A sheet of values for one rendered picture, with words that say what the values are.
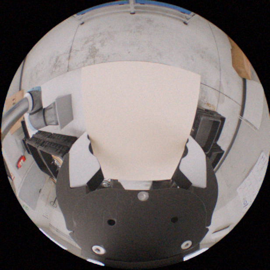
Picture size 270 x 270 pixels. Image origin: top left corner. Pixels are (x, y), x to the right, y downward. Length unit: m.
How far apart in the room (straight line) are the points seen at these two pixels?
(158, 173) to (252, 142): 2.55
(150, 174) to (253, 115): 2.49
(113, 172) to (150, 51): 1.28
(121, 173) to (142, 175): 0.03
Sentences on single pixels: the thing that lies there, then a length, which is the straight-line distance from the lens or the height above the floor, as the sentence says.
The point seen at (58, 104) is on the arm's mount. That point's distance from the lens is 0.56.
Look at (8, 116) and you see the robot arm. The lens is 0.48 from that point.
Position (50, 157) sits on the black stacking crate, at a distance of 0.91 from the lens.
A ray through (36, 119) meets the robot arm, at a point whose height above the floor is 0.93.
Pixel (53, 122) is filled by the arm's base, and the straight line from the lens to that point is 0.61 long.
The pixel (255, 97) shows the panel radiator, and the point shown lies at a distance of 2.58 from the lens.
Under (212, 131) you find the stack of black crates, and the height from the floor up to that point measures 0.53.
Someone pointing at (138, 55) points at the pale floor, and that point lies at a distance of 1.28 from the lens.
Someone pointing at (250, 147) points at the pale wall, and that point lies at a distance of 2.64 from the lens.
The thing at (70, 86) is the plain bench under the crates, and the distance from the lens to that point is 0.65.
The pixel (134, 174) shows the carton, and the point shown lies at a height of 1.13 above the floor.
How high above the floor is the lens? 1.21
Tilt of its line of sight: 60 degrees down
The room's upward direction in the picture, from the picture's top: 180 degrees counter-clockwise
